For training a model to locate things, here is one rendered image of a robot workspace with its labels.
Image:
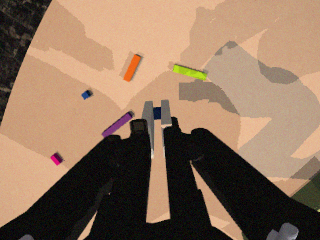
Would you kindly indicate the orange rod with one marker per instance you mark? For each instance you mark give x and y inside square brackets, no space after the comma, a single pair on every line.
[131,69]

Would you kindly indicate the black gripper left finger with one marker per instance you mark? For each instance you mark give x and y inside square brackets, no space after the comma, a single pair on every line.
[64,211]

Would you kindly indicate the small magenta block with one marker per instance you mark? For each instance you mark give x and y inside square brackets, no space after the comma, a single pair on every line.
[56,159]

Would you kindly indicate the small blue block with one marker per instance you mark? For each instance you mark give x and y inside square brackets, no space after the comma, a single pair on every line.
[86,94]
[157,113]

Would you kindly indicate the purple rod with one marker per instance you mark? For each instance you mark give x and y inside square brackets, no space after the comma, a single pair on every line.
[125,118]

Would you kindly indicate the lime green rod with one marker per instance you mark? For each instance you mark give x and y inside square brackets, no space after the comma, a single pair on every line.
[189,72]

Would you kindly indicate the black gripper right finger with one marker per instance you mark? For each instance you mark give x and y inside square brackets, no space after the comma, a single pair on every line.
[255,204]

